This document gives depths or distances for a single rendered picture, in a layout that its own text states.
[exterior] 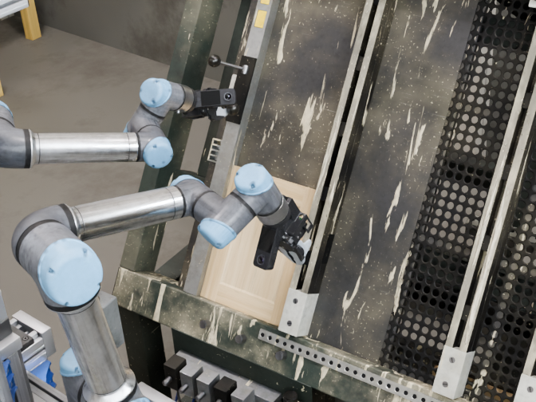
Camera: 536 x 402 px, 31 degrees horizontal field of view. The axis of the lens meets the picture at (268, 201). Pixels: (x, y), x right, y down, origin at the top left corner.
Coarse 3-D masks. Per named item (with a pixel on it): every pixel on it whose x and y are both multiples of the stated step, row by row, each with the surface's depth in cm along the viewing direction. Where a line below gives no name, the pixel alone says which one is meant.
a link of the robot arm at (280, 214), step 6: (282, 198) 220; (282, 204) 215; (282, 210) 215; (288, 210) 218; (258, 216) 215; (264, 216) 214; (270, 216) 214; (276, 216) 215; (282, 216) 216; (264, 222) 217; (270, 222) 216; (276, 222) 216
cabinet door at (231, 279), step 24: (288, 192) 281; (312, 192) 277; (240, 240) 288; (216, 264) 292; (240, 264) 288; (288, 264) 280; (216, 288) 292; (240, 288) 288; (264, 288) 284; (288, 288) 279; (264, 312) 283
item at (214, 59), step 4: (212, 56) 280; (216, 56) 280; (208, 60) 281; (212, 60) 280; (216, 60) 280; (220, 60) 281; (212, 64) 280; (216, 64) 280; (220, 64) 282; (224, 64) 283; (228, 64) 283; (236, 68) 285; (240, 68) 285; (244, 68) 286; (248, 68) 286; (244, 72) 286
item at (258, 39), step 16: (272, 0) 285; (256, 16) 287; (272, 16) 287; (256, 32) 287; (256, 48) 286; (256, 64) 286; (256, 80) 289; (240, 128) 289; (224, 144) 290; (240, 144) 291; (224, 160) 290; (224, 176) 290; (224, 192) 291; (192, 256) 294; (208, 256) 293; (192, 272) 294; (192, 288) 293
